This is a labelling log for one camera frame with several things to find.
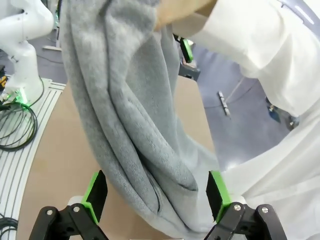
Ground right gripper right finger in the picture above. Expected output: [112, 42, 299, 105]
[203, 170, 288, 240]

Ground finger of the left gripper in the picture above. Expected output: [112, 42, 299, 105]
[173, 33, 195, 64]

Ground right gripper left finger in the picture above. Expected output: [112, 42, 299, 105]
[27, 169, 111, 240]

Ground gray training pants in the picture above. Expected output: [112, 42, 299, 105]
[58, 0, 226, 238]

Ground person's left forearm white sleeve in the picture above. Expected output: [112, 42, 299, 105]
[189, 0, 320, 117]

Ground person's left hand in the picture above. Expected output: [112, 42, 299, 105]
[154, 0, 218, 31]

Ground gray plastic stool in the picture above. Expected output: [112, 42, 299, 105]
[178, 62, 201, 81]

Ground person in white shirt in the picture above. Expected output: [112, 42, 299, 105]
[219, 94, 320, 240]

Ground white ribbed mounting plate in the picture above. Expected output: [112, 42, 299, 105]
[0, 77, 67, 226]

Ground black coiled cable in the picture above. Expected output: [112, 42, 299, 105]
[0, 104, 39, 151]

